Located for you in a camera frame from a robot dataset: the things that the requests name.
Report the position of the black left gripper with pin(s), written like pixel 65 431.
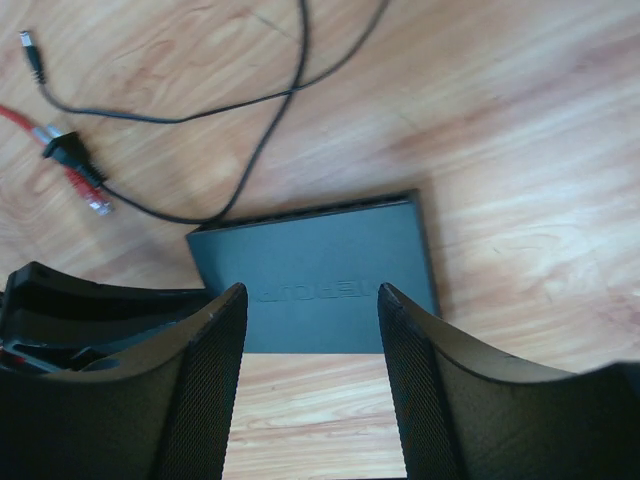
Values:
pixel 51 321

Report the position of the black network switch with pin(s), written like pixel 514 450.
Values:
pixel 313 274

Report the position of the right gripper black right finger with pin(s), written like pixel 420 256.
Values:
pixel 467 410

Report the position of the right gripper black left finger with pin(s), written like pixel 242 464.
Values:
pixel 161 409

